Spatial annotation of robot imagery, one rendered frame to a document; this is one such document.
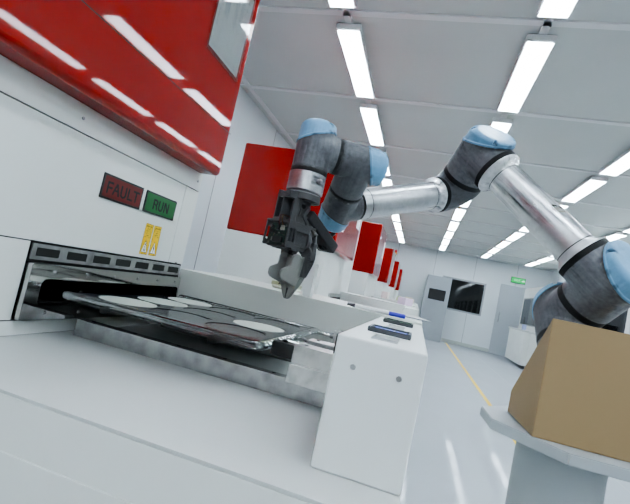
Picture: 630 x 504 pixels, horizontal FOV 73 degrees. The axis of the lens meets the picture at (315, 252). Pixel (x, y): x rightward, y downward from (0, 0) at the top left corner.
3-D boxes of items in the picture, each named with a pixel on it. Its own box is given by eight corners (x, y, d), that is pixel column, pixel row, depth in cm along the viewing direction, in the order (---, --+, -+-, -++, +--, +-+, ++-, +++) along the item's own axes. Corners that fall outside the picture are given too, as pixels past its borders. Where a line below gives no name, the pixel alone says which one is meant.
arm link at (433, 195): (444, 192, 128) (306, 208, 103) (464, 163, 121) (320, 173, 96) (468, 219, 123) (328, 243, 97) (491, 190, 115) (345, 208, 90)
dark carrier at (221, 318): (71, 296, 73) (72, 292, 73) (180, 298, 106) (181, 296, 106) (255, 345, 64) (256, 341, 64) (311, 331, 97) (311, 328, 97)
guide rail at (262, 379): (72, 335, 77) (76, 318, 77) (81, 334, 79) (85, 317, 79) (339, 413, 64) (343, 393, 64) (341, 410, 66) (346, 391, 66)
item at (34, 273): (10, 318, 68) (25, 260, 68) (167, 312, 110) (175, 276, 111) (18, 321, 67) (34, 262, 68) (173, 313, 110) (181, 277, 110)
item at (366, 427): (309, 467, 44) (337, 333, 45) (368, 376, 97) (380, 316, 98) (400, 498, 41) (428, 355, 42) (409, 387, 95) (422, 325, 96)
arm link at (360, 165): (368, 184, 99) (323, 172, 96) (389, 144, 91) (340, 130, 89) (371, 206, 93) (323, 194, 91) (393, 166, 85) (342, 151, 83)
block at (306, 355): (290, 362, 64) (294, 343, 64) (296, 359, 67) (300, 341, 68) (341, 376, 62) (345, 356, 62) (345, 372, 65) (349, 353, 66)
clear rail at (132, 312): (59, 297, 71) (61, 289, 72) (65, 298, 73) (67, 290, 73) (262, 353, 62) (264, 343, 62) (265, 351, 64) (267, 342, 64)
